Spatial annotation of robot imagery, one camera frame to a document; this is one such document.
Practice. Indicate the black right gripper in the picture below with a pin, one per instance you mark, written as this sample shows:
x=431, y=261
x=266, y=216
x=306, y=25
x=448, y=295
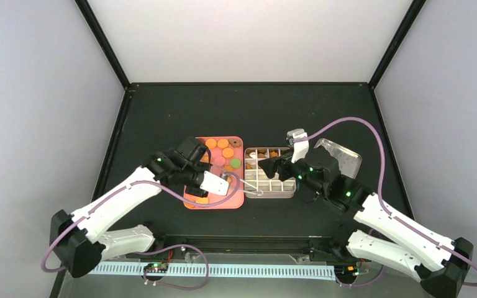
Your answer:
x=282, y=161

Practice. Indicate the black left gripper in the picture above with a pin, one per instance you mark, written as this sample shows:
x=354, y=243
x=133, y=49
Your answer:
x=195, y=192

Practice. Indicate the silver metal tongs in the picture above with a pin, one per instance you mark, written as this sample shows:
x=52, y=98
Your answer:
x=242, y=185

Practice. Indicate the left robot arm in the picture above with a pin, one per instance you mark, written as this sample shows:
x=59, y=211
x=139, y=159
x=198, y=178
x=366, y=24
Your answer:
x=81, y=239

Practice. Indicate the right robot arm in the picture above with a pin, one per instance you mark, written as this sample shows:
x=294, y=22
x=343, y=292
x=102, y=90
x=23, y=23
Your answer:
x=437, y=262

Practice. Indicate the round orange cookie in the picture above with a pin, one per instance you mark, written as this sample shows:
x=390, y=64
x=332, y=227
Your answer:
x=202, y=200
x=211, y=143
x=223, y=143

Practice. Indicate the metal tin with white dividers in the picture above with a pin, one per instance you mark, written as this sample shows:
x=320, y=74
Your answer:
x=257, y=185

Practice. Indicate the pink plastic tray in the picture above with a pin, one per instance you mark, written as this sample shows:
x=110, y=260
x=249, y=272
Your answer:
x=220, y=158

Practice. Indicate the round orange cookie top right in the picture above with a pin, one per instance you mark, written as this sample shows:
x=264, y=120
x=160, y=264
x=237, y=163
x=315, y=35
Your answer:
x=223, y=143

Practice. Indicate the round orange cookie bottom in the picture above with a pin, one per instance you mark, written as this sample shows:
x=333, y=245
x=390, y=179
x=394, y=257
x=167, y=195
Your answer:
x=202, y=200

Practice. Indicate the green round cookie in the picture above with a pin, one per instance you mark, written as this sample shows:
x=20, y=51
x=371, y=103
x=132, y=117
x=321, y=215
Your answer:
x=235, y=163

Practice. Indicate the flower cookie with dark centre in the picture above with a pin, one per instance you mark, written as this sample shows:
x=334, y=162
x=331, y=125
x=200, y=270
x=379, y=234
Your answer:
x=234, y=142

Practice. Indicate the silver tin lid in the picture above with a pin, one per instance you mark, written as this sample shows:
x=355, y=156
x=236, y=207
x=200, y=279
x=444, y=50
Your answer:
x=349, y=162

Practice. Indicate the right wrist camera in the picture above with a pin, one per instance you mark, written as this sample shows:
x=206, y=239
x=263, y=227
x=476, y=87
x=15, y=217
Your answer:
x=298, y=142

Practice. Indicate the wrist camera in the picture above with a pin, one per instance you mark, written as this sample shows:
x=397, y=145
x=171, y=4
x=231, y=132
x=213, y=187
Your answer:
x=298, y=142
x=214, y=184

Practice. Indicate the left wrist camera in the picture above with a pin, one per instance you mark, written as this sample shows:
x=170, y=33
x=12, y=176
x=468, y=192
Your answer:
x=214, y=184

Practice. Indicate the black front rail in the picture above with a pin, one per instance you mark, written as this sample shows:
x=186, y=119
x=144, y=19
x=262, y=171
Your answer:
x=221, y=244

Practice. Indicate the white slotted cable duct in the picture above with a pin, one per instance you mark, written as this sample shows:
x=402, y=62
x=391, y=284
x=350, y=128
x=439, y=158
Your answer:
x=272, y=271

